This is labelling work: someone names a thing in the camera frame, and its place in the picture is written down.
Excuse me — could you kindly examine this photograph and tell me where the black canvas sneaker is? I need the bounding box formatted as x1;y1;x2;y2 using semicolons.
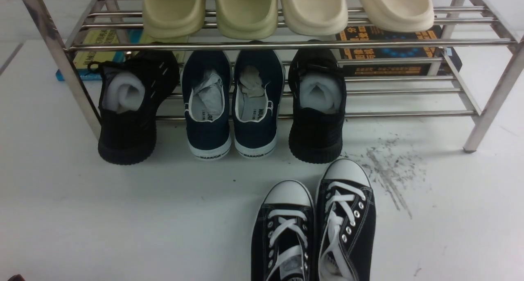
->
316;158;377;281
251;180;315;281

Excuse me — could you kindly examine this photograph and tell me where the stainless steel shoe rack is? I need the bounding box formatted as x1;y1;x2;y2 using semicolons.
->
22;0;523;153

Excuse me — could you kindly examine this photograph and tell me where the navy canvas shoe right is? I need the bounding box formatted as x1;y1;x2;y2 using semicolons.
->
232;50;286;159

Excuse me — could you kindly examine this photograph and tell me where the navy canvas shoe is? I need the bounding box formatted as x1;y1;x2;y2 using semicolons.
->
180;51;232;161
232;50;286;159

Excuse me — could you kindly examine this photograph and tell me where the black mesh sneaker right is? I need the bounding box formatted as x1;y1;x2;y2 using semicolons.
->
287;48;347;164

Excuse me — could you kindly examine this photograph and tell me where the black mesh sneaker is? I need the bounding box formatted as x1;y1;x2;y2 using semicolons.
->
287;48;347;164
88;50;180;165

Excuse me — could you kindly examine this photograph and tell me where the navy canvas shoe left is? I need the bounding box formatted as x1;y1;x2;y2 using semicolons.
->
180;51;232;161

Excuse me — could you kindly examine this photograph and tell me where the olive green slipper right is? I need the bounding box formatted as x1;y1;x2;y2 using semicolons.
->
215;0;278;40

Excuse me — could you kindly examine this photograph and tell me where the olive green slipper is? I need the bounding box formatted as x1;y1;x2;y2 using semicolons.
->
142;0;207;39
215;0;278;40

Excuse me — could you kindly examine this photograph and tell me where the black and orange book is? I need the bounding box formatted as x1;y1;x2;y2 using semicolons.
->
335;25;452;77

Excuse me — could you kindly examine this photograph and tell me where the cream slipper left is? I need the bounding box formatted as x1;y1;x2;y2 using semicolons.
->
280;0;348;36

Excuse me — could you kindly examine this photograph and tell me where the cream slipper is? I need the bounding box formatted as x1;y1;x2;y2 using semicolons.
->
280;0;348;36
359;0;435;33

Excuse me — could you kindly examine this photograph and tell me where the black mesh sneaker left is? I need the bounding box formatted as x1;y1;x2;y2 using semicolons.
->
88;50;180;165

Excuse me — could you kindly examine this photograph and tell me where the olive green slipper left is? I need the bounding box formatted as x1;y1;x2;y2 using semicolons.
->
142;0;207;39

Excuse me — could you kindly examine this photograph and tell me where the cream slipper right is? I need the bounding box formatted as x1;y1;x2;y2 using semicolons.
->
359;0;435;33

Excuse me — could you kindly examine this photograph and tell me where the dark object at corner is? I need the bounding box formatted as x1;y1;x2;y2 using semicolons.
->
8;274;25;281

